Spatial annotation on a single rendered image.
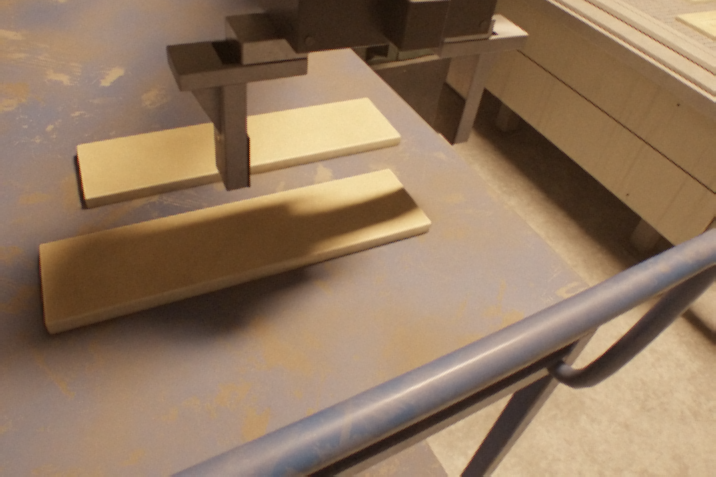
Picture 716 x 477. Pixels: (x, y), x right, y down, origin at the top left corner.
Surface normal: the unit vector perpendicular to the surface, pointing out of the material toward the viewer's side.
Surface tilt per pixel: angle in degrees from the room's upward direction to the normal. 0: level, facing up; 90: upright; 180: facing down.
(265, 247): 0
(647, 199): 90
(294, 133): 0
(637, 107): 90
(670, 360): 0
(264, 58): 90
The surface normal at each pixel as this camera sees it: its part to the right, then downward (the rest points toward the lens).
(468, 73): -0.89, 0.20
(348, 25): 0.43, 0.63
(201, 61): 0.12, -0.75
